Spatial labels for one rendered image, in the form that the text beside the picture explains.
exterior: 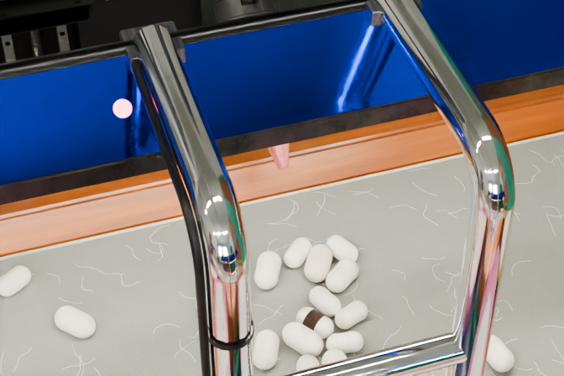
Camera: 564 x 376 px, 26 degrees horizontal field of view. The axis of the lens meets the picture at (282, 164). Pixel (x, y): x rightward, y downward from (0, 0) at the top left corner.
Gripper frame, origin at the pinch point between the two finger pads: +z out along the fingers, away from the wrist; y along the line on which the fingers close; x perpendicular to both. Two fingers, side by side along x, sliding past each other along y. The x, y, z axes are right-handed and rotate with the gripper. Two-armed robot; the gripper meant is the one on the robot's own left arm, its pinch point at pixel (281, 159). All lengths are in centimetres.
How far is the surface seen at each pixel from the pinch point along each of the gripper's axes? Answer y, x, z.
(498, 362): 11.4, -10.3, 20.7
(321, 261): 1.1, -1.3, 9.6
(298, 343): -3.5, -6.1, 15.6
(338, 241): 3.3, 0.2, 8.2
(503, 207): 1.7, -43.9, 8.2
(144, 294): -14.3, 1.9, 8.8
